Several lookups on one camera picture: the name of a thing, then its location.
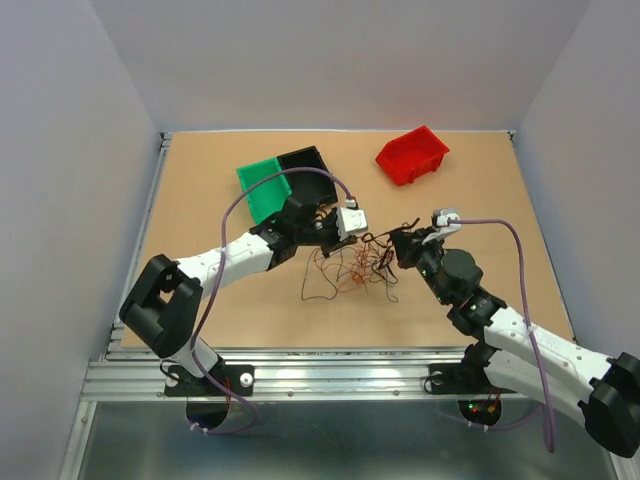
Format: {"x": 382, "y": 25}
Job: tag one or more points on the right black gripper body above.
{"x": 429, "y": 258}

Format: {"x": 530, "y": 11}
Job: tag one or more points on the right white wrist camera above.
{"x": 444, "y": 223}

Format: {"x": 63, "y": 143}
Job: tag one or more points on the red plastic bin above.
{"x": 412, "y": 155}

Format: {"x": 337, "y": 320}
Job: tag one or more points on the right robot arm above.
{"x": 598, "y": 391}

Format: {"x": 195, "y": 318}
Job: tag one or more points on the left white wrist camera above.
{"x": 351, "y": 222}

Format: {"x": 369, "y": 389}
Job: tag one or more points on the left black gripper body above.
{"x": 321, "y": 233}

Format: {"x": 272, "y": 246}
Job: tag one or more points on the black plastic bin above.
{"x": 306, "y": 184}

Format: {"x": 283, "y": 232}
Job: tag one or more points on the aluminium rail frame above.
{"x": 346, "y": 402}

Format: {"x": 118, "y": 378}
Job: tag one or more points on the green plastic bin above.
{"x": 269, "y": 197}

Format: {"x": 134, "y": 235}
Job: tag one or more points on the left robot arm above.
{"x": 162, "y": 306}

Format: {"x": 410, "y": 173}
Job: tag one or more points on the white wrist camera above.
{"x": 444, "y": 223}
{"x": 351, "y": 222}

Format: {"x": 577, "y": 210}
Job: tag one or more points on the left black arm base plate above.
{"x": 239, "y": 379}

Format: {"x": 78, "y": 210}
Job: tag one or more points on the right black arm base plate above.
{"x": 456, "y": 379}

